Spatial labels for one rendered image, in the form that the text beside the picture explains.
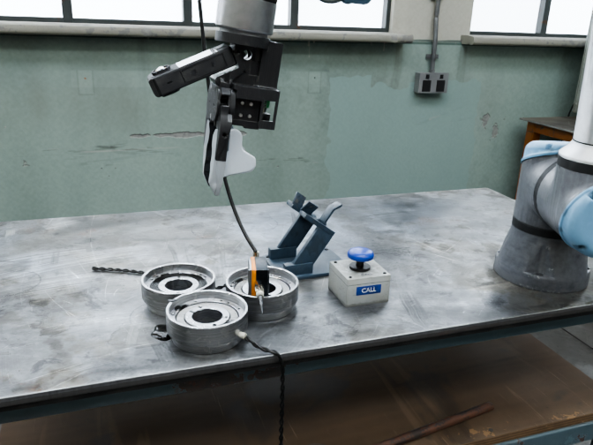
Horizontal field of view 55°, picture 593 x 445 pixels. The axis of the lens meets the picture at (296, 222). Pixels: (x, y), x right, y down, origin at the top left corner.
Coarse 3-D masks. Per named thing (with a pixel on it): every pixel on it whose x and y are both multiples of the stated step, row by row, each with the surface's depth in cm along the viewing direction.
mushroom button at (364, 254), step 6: (360, 246) 88; (348, 252) 86; (354, 252) 85; (360, 252) 85; (366, 252) 85; (372, 252) 86; (354, 258) 85; (360, 258) 85; (366, 258) 85; (372, 258) 86; (360, 264) 86
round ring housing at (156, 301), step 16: (160, 272) 86; (176, 272) 87; (192, 272) 87; (208, 272) 86; (144, 288) 80; (160, 288) 82; (176, 288) 85; (192, 288) 82; (208, 288) 81; (160, 304) 79
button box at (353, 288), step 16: (336, 272) 87; (352, 272) 86; (368, 272) 86; (384, 272) 86; (336, 288) 87; (352, 288) 84; (368, 288) 85; (384, 288) 86; (352, 304) 85; (368, 304) 86
